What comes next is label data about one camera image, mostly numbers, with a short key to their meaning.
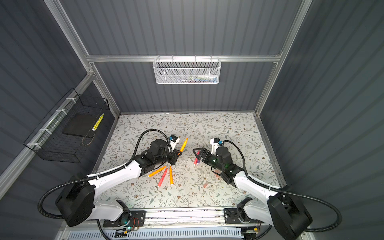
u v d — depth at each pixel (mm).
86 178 454
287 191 440
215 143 759
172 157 738
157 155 653
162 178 866
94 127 748
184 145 826
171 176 868
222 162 645
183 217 754
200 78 912
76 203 423
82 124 756
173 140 734
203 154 721
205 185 844
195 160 936
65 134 721
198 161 934
